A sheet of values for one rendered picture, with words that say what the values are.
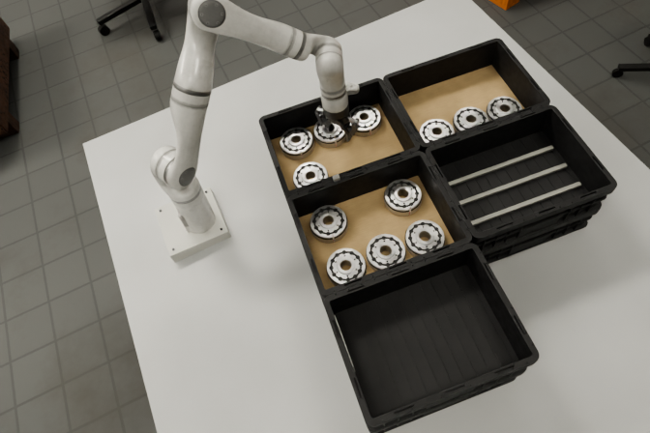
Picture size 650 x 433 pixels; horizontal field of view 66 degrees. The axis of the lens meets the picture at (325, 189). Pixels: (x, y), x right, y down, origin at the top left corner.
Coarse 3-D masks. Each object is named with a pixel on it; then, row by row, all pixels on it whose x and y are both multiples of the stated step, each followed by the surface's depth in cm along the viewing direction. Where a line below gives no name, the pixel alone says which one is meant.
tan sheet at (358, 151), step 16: (384, 128) 155; (272, 144) 156; (352, 144) 153; (368, 144) 152; (384, 144) 152; (400, 144) 151; (288, 160) 152; (304, 160) 152; (320, 160) 151; (336, 160) 150; (352, 160) 150; (368, 160) 149; (288, 176) 149
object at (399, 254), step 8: (376, 240) 132; (384, 240) 131; (392, 240) 132; (368, 248) 131; (400, 248) 130; (368, 256) 130; (376, 256) 129; (400, 256) 129; (376, 264) 128; (384, 264) 128; (392, 264) 128
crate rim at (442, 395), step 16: (432, 256) 120; (448, 256) 120; (480, 256) 119; (400, 272) 121; (352, 288) 118; (496, 288) 115; (336, 336) 113; (528, 336) 108; (352, 368) 109; (512, 368) 105; (352, 384) 107; (464, 384) 105; (480, 384) 105; (432, 400) 104; (368, 416) 104; (384, 416) 103; (400, 416) 103
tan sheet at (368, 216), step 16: (416, 176) 144; (352, 208) 141; (368, 208) 141; (384, 208) 140; (432, 208) 138; (304, 224) 140; (352, 224) 138; (368, 224) 138; (384, 224) 137; (400, 224) 137; (352, 240) 136; (368, 240) 135; (400, 240) 134; (448, 240) 133; (320, 256) 134; (320, 272) 132; (368, 272) 131
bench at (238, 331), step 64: (448, 0) 201; (384, 64) 187; (128, 128) 184; (256, 128) 177; (576, 128) 163; (128, 192) 168; (256, 192) 163; (640, 192) 148; (128, 256) 156; (192, 256) 153; (256, 256) 151; (512, 256) 142; (576, 256) 140; (640, 256) 138; (192, 320) 143; (256, 320) 141; (320, 320) 139; (576, 320) 131; (640, 320) 129; (192, 384) 133; (256, 384) 132; (320, 384) 130; (512, 384) 125; (576, 384) 123; (640, 384) 122
